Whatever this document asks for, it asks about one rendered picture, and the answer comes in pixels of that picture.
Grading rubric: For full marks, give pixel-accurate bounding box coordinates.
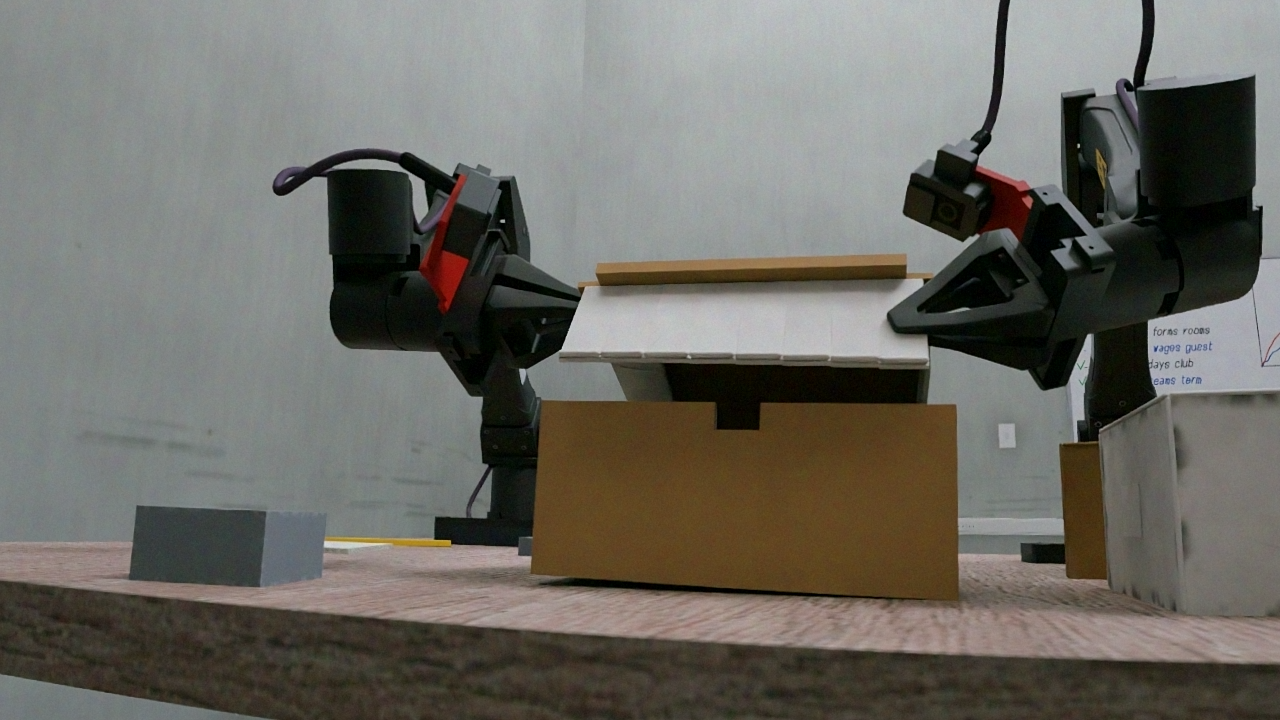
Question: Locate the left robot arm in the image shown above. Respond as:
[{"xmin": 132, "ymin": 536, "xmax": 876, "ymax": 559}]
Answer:
[{"xmin": 902, "ymin": 72, "xmax": 1263, "ymax": 442}]

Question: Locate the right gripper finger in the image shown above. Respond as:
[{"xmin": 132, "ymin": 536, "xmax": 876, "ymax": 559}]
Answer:
[
  {"xmin": 497, "ymin": 255, "xmax": 582, "ymax": 334},
  {"xmin": 484, "ymin": 286, "xmax": 580, "ymax": 369}
]

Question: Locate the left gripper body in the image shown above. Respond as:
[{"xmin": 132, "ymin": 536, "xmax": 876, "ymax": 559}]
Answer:
[{"xmin": 975, "ymin": 164, "xmax": 1179, "ymax": 391}]

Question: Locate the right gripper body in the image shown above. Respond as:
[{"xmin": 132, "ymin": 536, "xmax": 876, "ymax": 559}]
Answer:
[{"xmin": 387, "ymin": 174, "xmax": 516, "ymax": 397}]

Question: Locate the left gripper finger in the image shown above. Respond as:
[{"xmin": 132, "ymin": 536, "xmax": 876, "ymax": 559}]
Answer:
[
  {"xmin": 925, "ymin": 278, "xmax": 1043, "ymax": 372},
  {"xmin": 886, "ymin": 231, "xmax": 1055, "ymax": 338}
]

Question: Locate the white box with tan tape band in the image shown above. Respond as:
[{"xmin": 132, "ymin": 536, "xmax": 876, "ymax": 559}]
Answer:
[{"xmin": 1100, "ymin": 388, "xmax": 1280, "ymax": 618}]

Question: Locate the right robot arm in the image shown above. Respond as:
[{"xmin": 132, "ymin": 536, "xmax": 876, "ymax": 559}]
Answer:
[{"xmin": 326, "ymin": 163, "xmax": 541, "ymax": 528}]

